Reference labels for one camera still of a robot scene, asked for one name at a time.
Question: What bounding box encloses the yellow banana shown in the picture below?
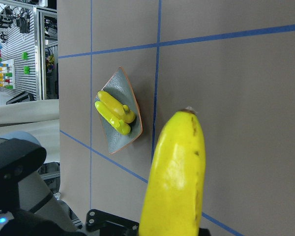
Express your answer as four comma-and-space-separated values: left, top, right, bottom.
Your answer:
138, 107, 206, 236
97, 90, 136, 123
94, 101, 131, 135

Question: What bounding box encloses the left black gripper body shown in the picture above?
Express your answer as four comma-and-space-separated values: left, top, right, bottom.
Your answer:
0, 209, 85, 236

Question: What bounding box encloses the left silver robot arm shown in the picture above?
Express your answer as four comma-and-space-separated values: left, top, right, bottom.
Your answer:
0, 131, 139, 236

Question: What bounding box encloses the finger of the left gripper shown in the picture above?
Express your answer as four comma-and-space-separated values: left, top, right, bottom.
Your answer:
85, 209, 139, 236

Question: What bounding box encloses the blue square plate orange rim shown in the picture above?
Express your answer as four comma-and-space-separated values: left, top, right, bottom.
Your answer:
94, 66, 143, 154

